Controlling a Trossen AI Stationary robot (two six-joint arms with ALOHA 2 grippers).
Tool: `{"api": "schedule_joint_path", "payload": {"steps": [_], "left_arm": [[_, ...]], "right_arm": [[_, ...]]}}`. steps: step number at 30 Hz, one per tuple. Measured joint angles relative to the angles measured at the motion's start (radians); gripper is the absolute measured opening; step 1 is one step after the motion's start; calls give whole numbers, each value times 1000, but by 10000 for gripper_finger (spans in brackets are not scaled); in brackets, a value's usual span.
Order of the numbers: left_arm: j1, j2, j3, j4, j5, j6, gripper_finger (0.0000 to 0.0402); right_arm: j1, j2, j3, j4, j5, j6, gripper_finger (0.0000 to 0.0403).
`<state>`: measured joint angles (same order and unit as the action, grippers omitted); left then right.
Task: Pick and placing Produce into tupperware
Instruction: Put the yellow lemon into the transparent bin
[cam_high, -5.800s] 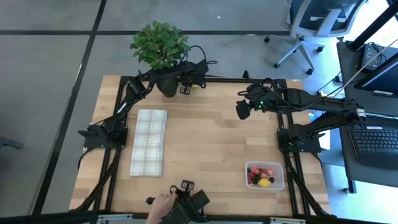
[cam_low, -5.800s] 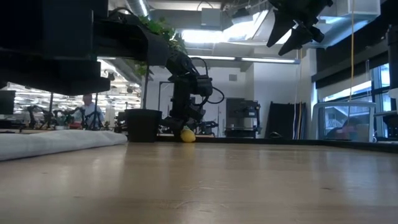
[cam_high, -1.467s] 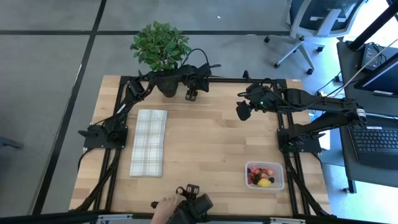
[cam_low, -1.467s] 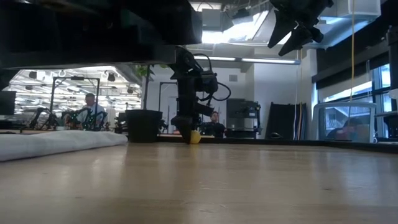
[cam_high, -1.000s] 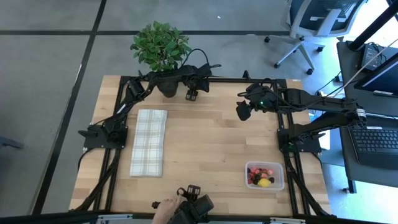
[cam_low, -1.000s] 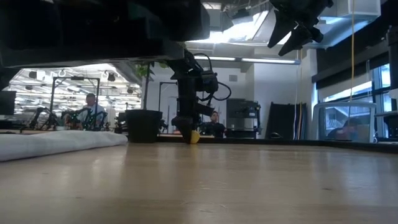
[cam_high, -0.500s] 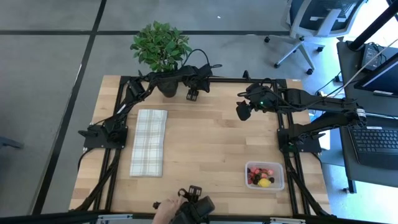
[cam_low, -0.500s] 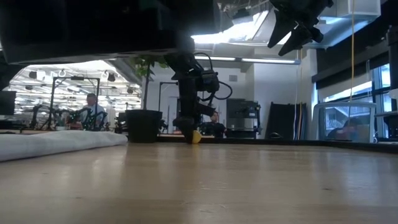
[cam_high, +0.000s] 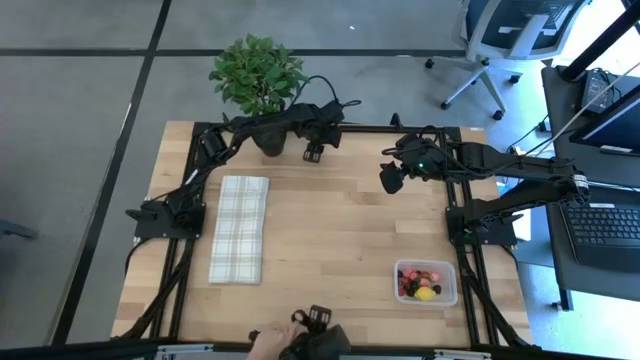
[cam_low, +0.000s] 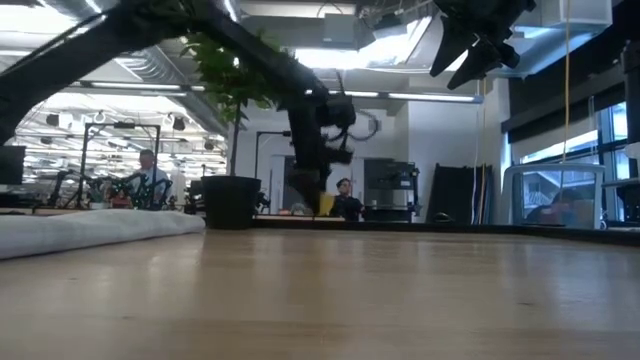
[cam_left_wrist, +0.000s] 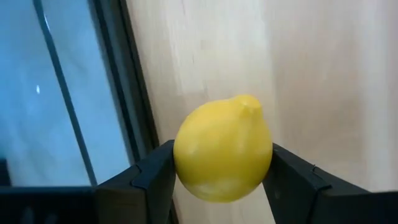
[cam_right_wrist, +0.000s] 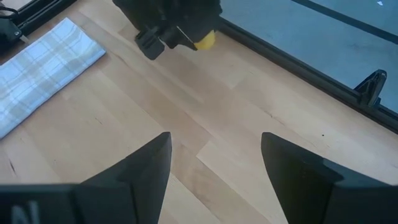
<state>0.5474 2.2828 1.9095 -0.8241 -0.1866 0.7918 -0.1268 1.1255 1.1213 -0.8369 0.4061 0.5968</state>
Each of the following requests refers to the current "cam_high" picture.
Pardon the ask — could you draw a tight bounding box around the white grey office chair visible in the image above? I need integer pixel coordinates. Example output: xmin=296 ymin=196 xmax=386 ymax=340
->
xmin=423 ymin=0 xmax=586 ymax=122

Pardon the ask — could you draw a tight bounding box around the black keyboard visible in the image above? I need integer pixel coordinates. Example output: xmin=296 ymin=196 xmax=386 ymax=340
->
xmin=560 ymin=202 xmax=640 ymax=274

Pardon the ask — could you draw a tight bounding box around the grey-blue floor object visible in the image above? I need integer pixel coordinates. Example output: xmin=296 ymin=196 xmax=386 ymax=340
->
xmin=0 ymin=218 xmax=40 ymax=241

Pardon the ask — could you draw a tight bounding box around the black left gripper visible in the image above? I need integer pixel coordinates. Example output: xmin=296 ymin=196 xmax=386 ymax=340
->
xmin=299 ymin=102 xmax=346 ymax=164

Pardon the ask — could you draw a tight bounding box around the thin pale cord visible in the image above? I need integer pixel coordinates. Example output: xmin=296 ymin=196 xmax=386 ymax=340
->
xmin=527 ymin=60 xmax=640 ymax=164

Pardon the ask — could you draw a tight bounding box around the white checkered cloth towel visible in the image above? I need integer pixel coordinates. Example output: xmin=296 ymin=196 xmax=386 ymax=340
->
xmin=207 ymin=174 xmax=271 ymax=286

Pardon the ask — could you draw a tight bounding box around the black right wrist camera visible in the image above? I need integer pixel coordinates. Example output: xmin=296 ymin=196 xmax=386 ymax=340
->
xmin=378 ymin=160 xmax=407 ymax=196

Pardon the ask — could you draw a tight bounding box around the black power adapter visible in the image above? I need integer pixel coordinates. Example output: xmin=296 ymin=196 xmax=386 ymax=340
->
xmin=580 ymin=68 xmax=619 ymax=115

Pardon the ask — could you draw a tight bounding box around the dark desk monitor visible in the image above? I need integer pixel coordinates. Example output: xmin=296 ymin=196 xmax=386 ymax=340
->
xmin=569 ymin=83 xmax=640 ymax=157

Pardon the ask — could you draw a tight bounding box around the person's hand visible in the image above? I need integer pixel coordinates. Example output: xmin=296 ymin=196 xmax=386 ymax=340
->
xmin=245 ymin=323 xmax=301 ymax=360

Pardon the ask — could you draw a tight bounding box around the black vertical post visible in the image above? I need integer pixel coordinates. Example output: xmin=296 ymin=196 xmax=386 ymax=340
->
xmin=558 ymin=0 xmax=640 ymax=82

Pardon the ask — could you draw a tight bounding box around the clear plastic tupperware container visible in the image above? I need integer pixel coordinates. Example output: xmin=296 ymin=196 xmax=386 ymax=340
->
xmin=393 ymin=257 xmax=459 ymax=308

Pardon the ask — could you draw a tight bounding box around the green potted plant black pot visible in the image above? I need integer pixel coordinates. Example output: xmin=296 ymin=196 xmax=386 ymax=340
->
xmin=208 ymin=32 xmax=310 ymax=158

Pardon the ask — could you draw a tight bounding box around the black hand-held gadget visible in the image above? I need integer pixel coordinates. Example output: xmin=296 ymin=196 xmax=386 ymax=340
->
xmin=291 ymin=303 xmax=334 ymax=334

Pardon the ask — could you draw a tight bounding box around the black camera mount beam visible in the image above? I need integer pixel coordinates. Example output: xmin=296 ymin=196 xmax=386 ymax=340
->
xmin=0 ymin=338 xmax=640 ymax=360

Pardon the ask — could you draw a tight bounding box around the black desk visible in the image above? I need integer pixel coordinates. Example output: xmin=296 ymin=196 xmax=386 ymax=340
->
xmin=541 ymin=64 xmax=640 ymax=304

